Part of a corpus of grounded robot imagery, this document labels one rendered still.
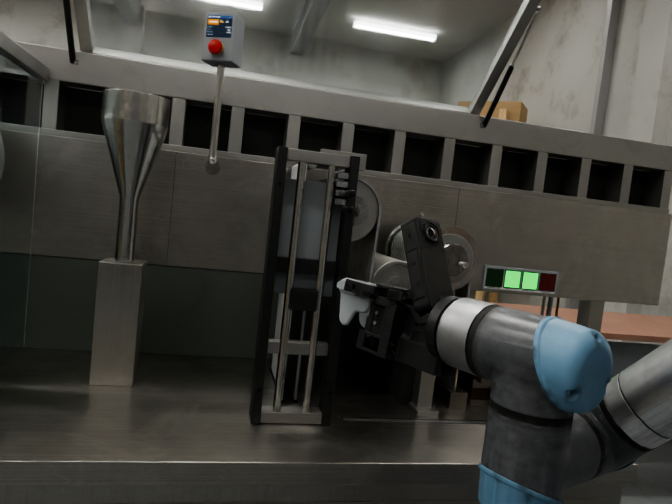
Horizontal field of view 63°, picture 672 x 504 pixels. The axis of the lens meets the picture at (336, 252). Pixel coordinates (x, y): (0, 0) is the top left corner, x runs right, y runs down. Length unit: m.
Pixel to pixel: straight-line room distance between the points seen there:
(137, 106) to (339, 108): 0.58
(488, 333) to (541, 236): 1.27
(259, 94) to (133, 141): 0.43
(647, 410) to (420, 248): 0.27
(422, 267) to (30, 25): 9.48
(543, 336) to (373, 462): 0.58
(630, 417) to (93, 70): 1.37
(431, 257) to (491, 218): 1.08
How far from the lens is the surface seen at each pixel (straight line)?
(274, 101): 1.55
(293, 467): 1.01
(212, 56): 1.24
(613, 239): 1.95
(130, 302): 1.28
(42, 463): 1.01
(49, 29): 9.85
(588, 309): 2.14
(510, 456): 0.55
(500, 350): 0.53
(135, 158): 1.26
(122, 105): 1.25
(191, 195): 1.51
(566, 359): 0.50
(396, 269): 1.26
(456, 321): 0.57
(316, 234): 1.10
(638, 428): 0.63
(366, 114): 1.59
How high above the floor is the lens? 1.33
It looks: 4 degrees down
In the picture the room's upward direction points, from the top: 6 degrees clockwise
